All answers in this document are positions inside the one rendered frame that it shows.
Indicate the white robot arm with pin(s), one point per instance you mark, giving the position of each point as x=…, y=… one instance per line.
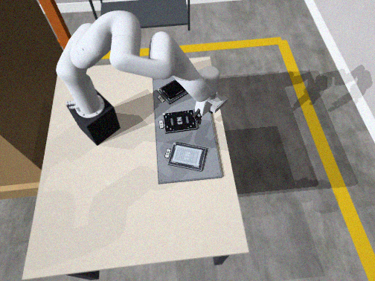
x=121, y=30

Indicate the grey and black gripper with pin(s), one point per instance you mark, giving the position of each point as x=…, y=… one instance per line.
x=201, y=108

